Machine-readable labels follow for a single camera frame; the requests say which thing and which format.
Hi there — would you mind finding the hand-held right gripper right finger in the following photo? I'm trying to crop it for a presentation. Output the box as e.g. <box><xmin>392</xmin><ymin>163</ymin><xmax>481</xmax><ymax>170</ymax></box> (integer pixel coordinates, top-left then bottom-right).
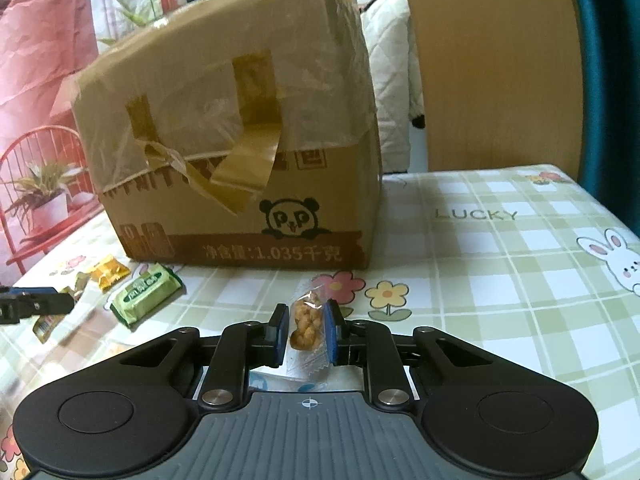
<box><xmin>322</xmin><ymin>300</ymin><xmax>498</xmax><ymax>408</ymax></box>

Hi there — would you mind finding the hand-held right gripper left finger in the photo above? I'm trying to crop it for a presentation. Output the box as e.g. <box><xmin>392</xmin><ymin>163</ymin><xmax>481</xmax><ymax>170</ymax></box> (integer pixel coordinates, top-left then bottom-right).
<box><xmin>120</xmin><ymin>304</ymin><xmax>292</xmax><ymax>408</ymax></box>

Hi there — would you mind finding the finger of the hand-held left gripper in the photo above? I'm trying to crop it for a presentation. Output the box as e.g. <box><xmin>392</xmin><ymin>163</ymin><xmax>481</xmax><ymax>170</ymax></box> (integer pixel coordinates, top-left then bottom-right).
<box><xmin>0</xmin><ymin>286</ymin><xmax>76</xmax><ymax>325</ymax></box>

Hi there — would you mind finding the clear packet of twisted snack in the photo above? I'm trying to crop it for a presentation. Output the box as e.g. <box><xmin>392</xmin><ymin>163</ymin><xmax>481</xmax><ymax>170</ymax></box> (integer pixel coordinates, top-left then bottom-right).
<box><xmin>287</xmin><ymin>277</ymin><xmax>333</xmax><ymax>386</ymax></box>

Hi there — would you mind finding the brown cardboard box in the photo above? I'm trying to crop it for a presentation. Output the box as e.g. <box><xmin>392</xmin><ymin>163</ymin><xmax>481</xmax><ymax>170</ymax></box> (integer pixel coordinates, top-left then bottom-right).
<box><xmin>70</xmin><ymin>0</ymin><xmax>386</xmax><ymax>270</ymax></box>

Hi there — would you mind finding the brown yellow snack packet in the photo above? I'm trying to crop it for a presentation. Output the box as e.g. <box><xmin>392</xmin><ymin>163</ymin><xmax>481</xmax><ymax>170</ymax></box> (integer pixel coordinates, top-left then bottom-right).
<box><xmin>31</xmin><ymin>312</ymin><xmax>66</xmax><ymax>345</ymax></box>

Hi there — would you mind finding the small tan snack packet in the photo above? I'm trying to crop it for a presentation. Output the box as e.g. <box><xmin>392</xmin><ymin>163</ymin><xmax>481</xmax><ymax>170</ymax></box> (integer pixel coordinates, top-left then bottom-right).
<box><xmin>59</xmin><ymin>271</ymin><xmax>93</xmax><ymax>303</ymax></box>

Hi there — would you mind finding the yellow candy packet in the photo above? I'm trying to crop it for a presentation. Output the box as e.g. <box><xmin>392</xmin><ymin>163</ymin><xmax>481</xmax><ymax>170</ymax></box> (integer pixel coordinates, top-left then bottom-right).
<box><xmin>89</xmin><ymin>256</ymin><xmax>132</xmax><ymax>293</ymax></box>

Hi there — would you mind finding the green labelled snack packet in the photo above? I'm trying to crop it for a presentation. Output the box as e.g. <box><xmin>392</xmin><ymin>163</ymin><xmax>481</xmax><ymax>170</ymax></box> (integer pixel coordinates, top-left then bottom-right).
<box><xmin>109</xmin><ymin>262</ymin><xmax>186</xmax><ymax>330</ymax></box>

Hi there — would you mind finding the clear plastic liner bag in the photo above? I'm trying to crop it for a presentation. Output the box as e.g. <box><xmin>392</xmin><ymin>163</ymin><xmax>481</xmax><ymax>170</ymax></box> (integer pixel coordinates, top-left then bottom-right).
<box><xmin>70</xmin><ymin>0</ymin><xmax>381</xmax><ymax>196</ymax></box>

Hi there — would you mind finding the white quilted blanket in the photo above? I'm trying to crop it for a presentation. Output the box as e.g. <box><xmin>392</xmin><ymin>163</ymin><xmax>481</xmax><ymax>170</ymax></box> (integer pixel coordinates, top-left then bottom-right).
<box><xmin>357</xmin><ymin>0</ymin><xmax>428</xmax><ymax>176</ymax></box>

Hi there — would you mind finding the wooden chair back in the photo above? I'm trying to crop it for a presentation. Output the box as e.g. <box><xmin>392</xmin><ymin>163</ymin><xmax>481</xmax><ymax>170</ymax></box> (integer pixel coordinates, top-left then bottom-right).
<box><xmin>397</xmin><ymin>0</ymin><xmax>593</xmax><ymax>181</ymax></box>

